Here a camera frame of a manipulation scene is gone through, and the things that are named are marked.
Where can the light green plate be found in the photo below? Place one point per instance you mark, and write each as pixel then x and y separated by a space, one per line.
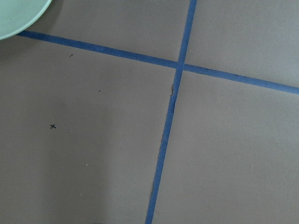
pixel 18 15

